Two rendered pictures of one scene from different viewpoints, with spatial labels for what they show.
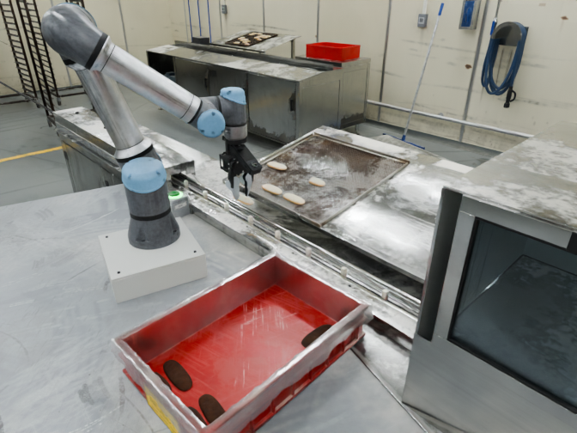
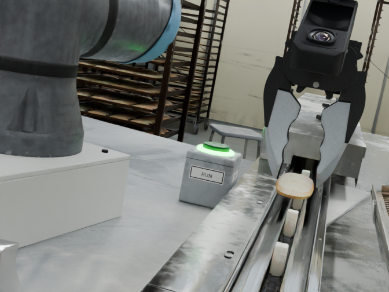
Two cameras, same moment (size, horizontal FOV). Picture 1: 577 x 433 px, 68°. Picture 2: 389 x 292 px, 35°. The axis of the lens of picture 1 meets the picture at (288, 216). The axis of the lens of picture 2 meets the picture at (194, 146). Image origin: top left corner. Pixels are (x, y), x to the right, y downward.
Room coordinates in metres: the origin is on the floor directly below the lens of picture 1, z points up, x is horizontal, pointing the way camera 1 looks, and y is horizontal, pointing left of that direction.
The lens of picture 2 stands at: (0.89, -0.28, 1.05)
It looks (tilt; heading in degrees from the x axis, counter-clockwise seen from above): 10 degrees down; 55
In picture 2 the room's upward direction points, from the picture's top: 10 degrees clockwise
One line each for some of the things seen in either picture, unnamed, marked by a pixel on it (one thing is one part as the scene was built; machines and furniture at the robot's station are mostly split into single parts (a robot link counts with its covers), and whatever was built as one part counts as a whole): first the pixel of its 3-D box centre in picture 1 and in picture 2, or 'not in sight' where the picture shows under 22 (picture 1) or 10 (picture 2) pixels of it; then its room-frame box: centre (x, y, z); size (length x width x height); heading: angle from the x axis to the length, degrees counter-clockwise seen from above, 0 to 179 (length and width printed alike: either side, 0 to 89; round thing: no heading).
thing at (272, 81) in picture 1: (250, 82); not in sight; (5.54, 0.49, 0.51); 3.00 x 1.26 x 1.03; 43
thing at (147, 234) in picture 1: (152, 222); (22, 99); (1.11, 0.41, 0.95); 0.15 x 0.15 x 0.10
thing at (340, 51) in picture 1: (332, 51); not in sight; (5.09, -0.49, 0.94); 0.51 x 0.36 x 0.13; 47
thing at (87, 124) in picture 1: (112, 137); (322, 120); (2.11, 0.89, 0.89); 1.25 x 0.18 x 0.09; 43
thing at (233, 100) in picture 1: (232, 106); not in sight; (1.34, 0.17, 1.24); 0.09 x 0.08 x 0.11; 110
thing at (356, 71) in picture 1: (331, 96); not in sight; (5.09, -0.49, 0.44); 0.70 x 0.55 x 0.87; 43
